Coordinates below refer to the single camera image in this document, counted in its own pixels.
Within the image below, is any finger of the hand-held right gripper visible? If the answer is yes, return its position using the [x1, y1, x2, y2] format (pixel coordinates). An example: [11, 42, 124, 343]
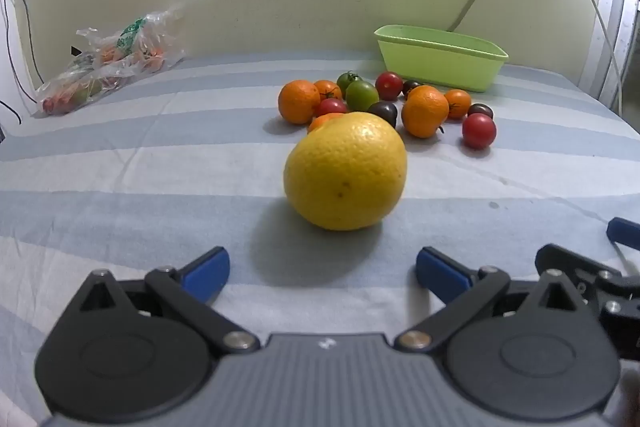
[534, 243, 640, 358]
[606, 217, 640, 253]

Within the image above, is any white cable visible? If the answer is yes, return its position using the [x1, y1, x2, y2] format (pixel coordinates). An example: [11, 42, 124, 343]
[554, 0, 626, 118]

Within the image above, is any orange tomato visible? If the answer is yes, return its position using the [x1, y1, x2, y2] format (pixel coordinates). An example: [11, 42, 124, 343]
[444, 89, 472, 120]
[307, 112, 346, 134]
[313, 80, 344, 102]

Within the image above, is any large yellow citrus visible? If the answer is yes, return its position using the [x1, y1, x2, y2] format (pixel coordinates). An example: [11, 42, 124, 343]
[283, 111, 408, 232]

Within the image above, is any striped blue white bedsheet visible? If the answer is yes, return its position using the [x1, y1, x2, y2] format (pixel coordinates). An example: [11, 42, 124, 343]
[0, 51, 640, 427]

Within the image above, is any green tomato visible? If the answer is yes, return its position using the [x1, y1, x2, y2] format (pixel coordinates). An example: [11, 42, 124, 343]
[345, 80, 380, 112]
[336, 71, 363, 92]

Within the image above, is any clear plastic bag of produce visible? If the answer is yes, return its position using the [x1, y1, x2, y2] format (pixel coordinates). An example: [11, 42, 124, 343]
[34, 0, 208, 116]

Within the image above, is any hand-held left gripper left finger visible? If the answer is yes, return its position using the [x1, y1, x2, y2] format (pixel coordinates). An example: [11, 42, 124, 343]
[64, 246, 261, 354]

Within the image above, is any red tomato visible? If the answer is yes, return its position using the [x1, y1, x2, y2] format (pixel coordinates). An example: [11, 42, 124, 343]
[313, 98, 349, 118]
[375, 71, 404, 101]
[462, 113, 497, 150]

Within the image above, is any light green plastic basin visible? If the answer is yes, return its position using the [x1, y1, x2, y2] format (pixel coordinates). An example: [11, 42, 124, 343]
[374, 24, 510, 93]

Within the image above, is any thin dark cable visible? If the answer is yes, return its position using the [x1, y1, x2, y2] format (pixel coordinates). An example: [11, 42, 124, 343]
[0, 0, 46, 126]

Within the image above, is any white window frame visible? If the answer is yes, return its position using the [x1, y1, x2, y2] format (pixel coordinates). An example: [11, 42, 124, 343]
[577, 0, 640, 120]

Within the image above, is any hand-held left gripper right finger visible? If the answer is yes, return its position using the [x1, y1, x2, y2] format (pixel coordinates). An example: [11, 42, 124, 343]
[394, 246, 593, 354]

